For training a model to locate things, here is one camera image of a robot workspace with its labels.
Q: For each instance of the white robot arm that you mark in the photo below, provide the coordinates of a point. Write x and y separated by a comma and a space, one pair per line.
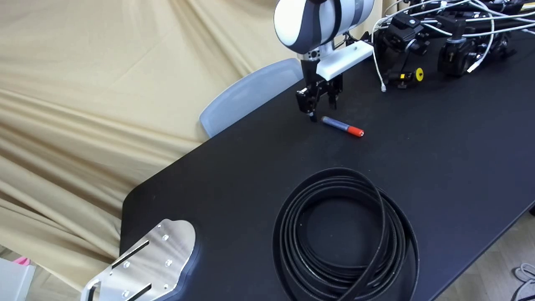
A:
319, 30

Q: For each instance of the white box with pink item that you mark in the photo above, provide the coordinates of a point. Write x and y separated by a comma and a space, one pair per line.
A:
16, 279

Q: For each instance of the silver metal mounting plate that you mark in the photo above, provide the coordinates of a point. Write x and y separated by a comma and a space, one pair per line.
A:
151, 269

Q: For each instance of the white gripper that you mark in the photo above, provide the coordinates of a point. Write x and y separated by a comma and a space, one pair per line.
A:
330, 62

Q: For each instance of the blue marker with red cap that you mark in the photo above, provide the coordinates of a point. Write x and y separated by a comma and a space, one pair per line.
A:
344, 125

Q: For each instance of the grey-blue plastic chair back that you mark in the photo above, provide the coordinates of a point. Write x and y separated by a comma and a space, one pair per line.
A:
250, 93

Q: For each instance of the beige backdrop cloth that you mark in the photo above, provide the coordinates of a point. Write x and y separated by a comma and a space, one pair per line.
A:
98, 95

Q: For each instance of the black camera rig pile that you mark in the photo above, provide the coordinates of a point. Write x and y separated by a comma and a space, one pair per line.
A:
466, 35

